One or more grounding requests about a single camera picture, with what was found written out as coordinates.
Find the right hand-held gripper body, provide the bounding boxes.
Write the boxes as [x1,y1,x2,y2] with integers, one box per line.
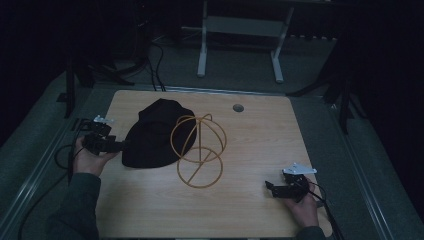
[271,162,318,204]

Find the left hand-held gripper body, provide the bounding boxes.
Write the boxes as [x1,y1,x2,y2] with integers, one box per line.
[78,114,124,156]

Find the black hat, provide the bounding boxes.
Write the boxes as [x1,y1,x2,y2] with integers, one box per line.
[121,97,198,169]

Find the gold wire hat stand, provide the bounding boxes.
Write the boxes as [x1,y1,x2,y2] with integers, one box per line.
[169,113,228,189]

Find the person's left hand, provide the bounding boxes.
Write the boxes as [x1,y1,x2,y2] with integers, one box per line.
[72,135,118,178]

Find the person's right hand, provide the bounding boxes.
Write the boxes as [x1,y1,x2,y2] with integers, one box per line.
[283,177,320,229]

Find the black tripod stand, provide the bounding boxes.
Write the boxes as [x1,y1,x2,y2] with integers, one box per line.
[286,43,368,136]
[55,49,136,120]

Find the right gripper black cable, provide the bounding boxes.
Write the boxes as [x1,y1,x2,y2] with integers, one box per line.
[308,181,346,240]

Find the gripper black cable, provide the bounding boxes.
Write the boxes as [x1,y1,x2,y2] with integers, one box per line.
[17,120,92,240]
[308,181,346,240]

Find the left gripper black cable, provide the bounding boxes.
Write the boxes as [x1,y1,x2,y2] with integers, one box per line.
[17,120,92,240]

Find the black floor cables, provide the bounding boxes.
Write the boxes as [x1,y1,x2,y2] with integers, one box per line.
[133,33,168,92]

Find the white metal table frame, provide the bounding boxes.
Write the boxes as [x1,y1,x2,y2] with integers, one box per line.
[181,0,296,84]

